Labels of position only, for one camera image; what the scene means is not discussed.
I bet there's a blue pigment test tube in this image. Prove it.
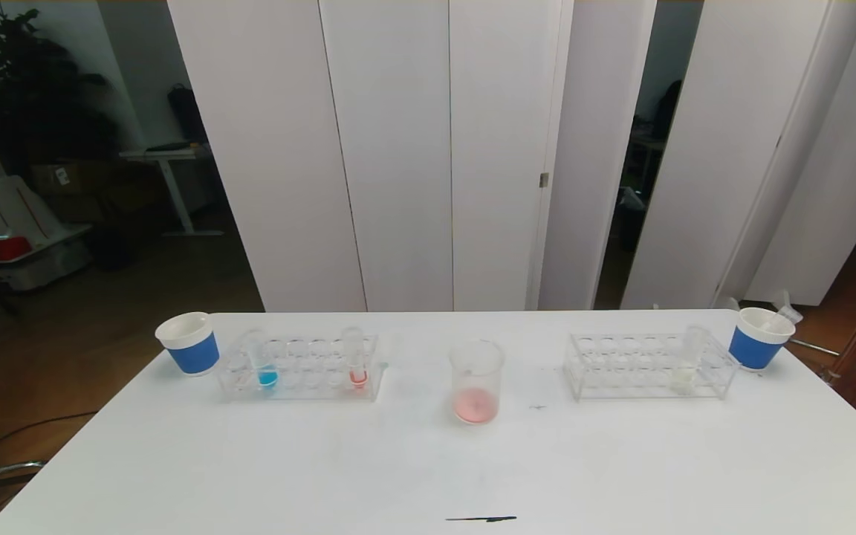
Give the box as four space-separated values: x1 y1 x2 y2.
245 330 280 392

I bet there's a red pigment test tube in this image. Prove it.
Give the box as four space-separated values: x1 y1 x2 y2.
342 327 370 390
759 301 802 333

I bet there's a clear glass beaker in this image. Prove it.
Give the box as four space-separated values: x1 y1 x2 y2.
449 339 507 426

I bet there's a clear acrylic test tube rack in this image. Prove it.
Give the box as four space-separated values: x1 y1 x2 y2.
564 331 741 402
216 332 386 403

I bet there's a white pigment test tube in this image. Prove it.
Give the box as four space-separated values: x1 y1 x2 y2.
675 324 711 395

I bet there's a white folding partition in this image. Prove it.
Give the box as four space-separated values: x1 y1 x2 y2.
168 0 659 313
621 0 856 310

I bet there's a blue white paper cup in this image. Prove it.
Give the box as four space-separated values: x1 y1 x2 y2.
728 307 797 372
155 312 221 376

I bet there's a white standing desk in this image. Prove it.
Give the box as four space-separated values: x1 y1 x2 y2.
119 143 226 238

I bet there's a black bag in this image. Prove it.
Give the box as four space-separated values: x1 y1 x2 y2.
168 83 209 146

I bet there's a brown cardboard box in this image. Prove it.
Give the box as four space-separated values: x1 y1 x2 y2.
30 160 103 200

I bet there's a white machine with slanted panel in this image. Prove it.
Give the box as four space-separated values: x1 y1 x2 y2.
0 99 94 292

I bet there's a dark green potted plant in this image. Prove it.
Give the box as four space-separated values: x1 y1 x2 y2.
0 0 122 181

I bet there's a black floor cable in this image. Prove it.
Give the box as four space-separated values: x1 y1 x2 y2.
0 410 98 474

